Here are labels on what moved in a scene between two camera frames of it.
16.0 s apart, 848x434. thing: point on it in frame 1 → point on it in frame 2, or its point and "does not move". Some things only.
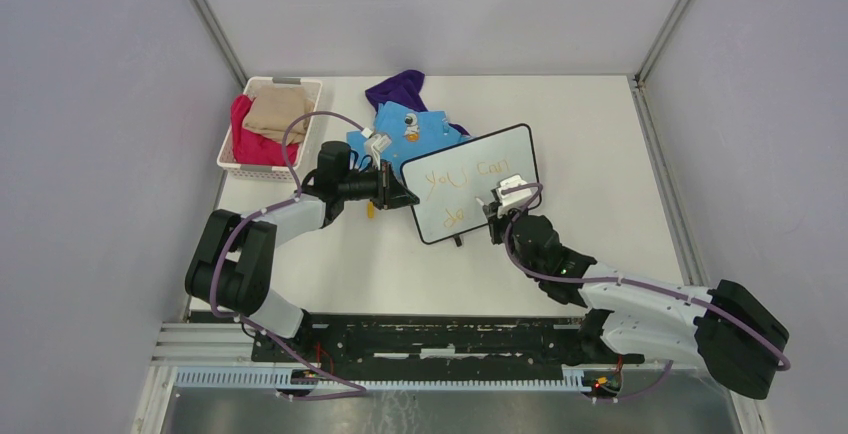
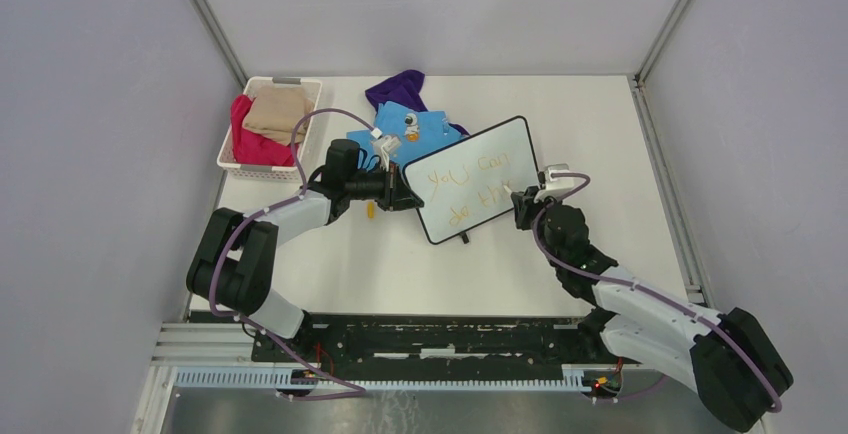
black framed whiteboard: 456,184 does not move
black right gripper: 496,220 → 525,205
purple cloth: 405,90 does not move
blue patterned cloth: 405,132 does not move
